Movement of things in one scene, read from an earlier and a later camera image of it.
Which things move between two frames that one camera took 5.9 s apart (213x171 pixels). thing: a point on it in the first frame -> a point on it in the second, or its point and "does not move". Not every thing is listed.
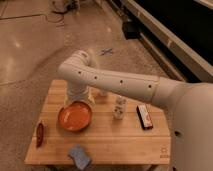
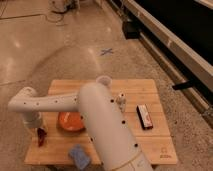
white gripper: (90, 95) -> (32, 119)
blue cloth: (80, 157) does not move
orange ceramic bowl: (75, 116) does not move
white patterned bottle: (119, 107) does not move
